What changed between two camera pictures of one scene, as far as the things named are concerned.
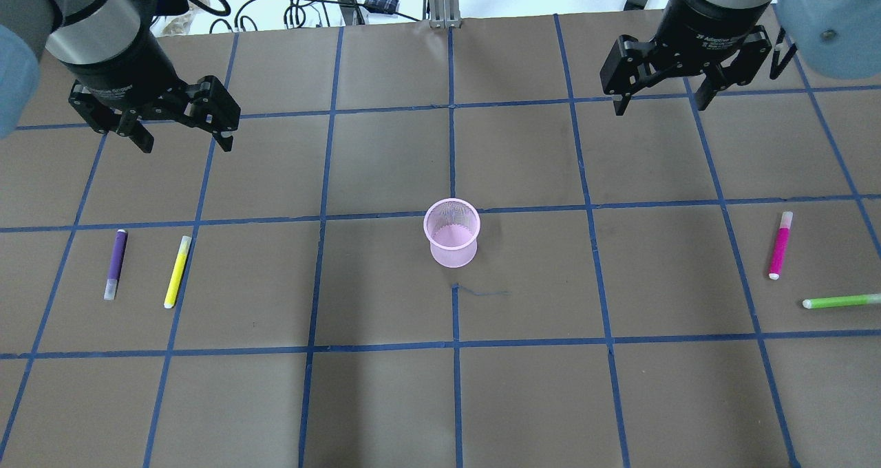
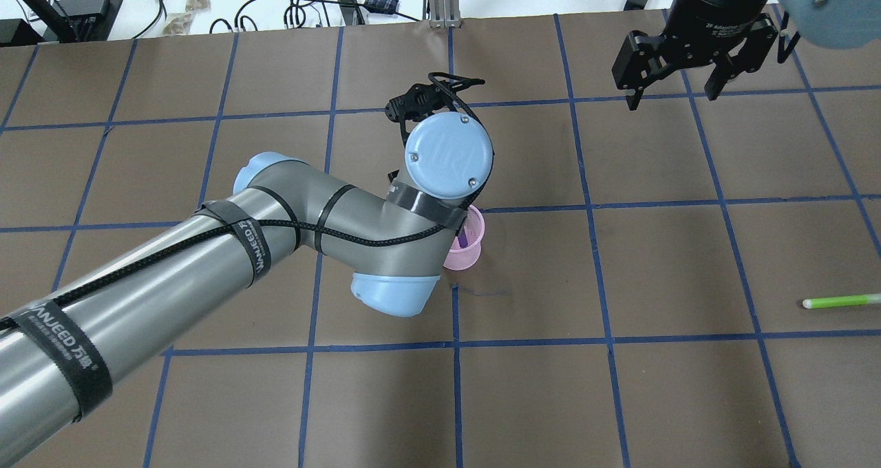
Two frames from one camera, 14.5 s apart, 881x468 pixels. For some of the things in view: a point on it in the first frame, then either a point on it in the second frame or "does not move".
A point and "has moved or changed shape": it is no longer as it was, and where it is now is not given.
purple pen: (116, 263) has moved or changed shape
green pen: (808, 303) does not move
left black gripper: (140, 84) -> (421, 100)
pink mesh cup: (451, 225) does not move
